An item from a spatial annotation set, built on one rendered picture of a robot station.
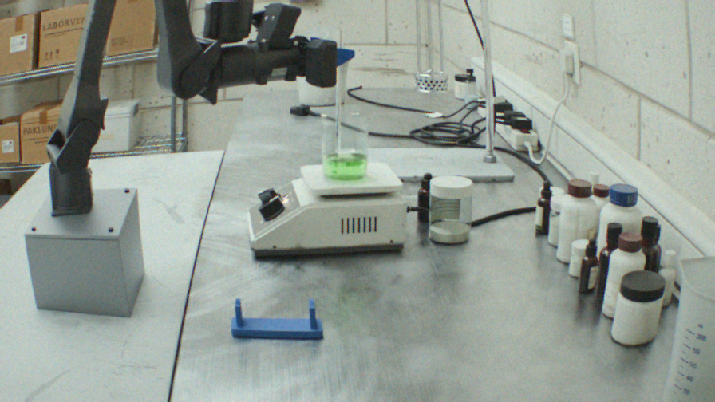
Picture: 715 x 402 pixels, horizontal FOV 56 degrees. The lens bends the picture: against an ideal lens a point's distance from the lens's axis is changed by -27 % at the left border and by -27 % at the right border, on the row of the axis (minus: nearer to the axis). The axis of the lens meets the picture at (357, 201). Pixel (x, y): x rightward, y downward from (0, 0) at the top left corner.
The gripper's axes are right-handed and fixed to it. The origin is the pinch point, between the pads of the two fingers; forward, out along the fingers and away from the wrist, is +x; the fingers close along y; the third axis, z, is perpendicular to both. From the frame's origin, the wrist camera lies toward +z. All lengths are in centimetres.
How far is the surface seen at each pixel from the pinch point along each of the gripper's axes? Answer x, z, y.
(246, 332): -22.9, -25.4, -23.0
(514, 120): 60, -19, 31
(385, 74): 137, -37, 202
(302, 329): -17.3, -25.0, -25.4
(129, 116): 27, -43, 221
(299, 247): -5.9, -24.3, -3.0
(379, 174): 6.7, -16.8, -1.4
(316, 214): -3.9, -20.1, -3.8
